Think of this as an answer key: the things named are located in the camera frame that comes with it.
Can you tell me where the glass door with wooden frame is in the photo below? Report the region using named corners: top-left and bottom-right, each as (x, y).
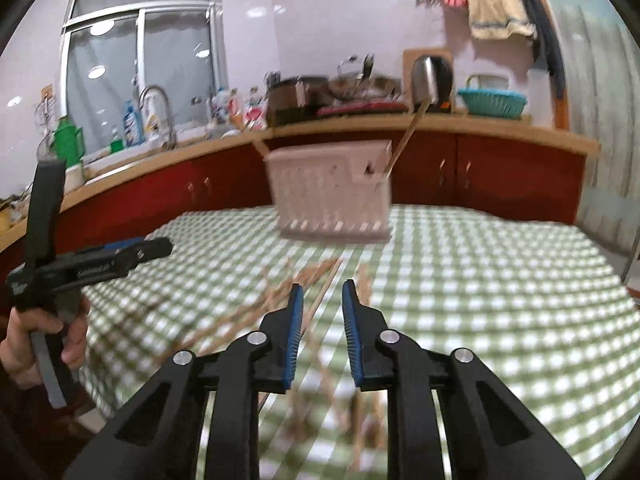
top-left (515, 0), bottom-right (640, 266)

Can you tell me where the red induction cooker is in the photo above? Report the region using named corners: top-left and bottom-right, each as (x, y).
top-left (317, 101), bottom-right (411, 116)

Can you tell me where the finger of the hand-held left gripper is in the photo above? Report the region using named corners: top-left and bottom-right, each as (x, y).
top-left (106, 237), bottom-right (174, 277)

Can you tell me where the person's left hand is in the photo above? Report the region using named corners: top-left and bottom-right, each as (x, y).
top-left (0, 299), bottom-right (92, 389)

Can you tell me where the white plastic pitcher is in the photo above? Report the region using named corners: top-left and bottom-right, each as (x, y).
top-left (466, 74), bottom-right (507, 92)

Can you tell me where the wooden cutting board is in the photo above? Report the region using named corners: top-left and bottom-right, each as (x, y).
top-left (402, 47), bottom-right (455, 107)

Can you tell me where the wok with glass lid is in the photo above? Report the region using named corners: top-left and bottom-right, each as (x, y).
top-left (327, 54), bottom-right (402, 102)

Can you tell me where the steel electric kettle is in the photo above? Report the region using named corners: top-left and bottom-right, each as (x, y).
top-left (411, 55), bottom-right (455, 113)

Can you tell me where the pink plastic chopstick holder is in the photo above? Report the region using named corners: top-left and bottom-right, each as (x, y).
top-left (264, 140), bottom-right (393, 243)

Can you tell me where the green checkered tablecloth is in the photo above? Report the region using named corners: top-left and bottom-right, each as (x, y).
top-left (75, 204), bottom-right (640, 480)

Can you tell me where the blue label detergent bottle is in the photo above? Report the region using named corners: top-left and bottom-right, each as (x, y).
top-left (123, 100), bottom-right (144, 147)

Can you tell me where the aluminium frame window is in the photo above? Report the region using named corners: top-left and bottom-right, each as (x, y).
top-left (60, 0), bottom-right (226, 128)

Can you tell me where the person's left forearm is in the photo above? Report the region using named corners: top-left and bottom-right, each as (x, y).
top-left (0, 372), bottom-right (56, 480)

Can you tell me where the beige hanging towel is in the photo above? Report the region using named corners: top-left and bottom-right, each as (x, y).
top-left (460, 0), bottom-right (535, 41)

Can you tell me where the dark hanging cloth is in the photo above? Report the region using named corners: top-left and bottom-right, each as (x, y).
top-left (517, 0), bottom-right (567, 92)

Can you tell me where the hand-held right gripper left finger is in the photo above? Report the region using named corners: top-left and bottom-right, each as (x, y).
top-left (62, 283), bottom-right (305, 480)

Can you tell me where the green thermos flask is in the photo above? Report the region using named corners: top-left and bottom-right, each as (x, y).
top-left (52, 116), bottom-right (86, 168)

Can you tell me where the teal plastic basket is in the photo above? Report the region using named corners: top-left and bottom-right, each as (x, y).
top-left (456, 88), bottom-right (529, 120)

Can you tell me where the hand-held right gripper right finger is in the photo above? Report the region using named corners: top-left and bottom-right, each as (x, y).
top-left (341, 279), bottom-right (586, 480)

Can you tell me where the red kitchen cabinet with counter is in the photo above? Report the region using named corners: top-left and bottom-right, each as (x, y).
top-left (0, 110), bottom-right (601, 281)

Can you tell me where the wall hook with wire utensils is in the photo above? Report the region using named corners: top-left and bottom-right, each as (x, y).
top-left (36, 85), bottom-right (60, 137)

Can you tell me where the pile of wooden chopsticks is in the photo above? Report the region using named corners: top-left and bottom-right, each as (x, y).
top-left (190, 255), bottom-right (391, 463)

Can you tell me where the dark rice cooker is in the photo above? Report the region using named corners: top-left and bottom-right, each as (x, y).
top-left (265, 77), bottom-right (328, 127)

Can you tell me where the steel kitchen faucet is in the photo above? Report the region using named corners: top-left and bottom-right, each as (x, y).
top-left (139, 85), bottom-right (177, 151)

